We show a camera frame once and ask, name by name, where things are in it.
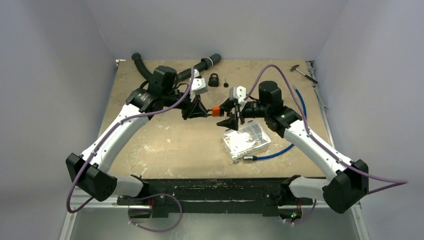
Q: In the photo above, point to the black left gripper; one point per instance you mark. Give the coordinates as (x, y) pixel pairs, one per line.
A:
(194, 109)

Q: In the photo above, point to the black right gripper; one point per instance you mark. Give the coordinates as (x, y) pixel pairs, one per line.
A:
(236, 110)

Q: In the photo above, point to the orange padlock with keys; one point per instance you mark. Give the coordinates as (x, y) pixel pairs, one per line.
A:
(216, 111)

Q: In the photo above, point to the black padlock key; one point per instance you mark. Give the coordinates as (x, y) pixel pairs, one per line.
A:
(225, 84)

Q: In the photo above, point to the black padlock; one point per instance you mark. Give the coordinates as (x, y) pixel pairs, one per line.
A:
(213, 80)

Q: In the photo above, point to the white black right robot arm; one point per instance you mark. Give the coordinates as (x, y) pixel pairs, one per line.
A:
(308, 142)

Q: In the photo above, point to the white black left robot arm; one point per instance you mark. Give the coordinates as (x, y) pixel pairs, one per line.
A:
(89, 170)

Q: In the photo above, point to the clear plastic parts box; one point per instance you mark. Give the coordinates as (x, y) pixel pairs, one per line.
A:
(248, 139)

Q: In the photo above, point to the small hammer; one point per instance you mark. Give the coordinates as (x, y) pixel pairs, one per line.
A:
(296, 68)

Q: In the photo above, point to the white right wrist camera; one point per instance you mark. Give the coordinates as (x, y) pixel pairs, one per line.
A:
(238, 95)

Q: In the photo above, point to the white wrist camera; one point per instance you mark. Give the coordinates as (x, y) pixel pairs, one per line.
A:
(199, 86)
(238, 95)

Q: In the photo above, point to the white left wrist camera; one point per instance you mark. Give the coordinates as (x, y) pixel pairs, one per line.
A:
(199, 86)

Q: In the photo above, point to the black aluminium base frame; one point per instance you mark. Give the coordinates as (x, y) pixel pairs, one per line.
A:
(263, 196)

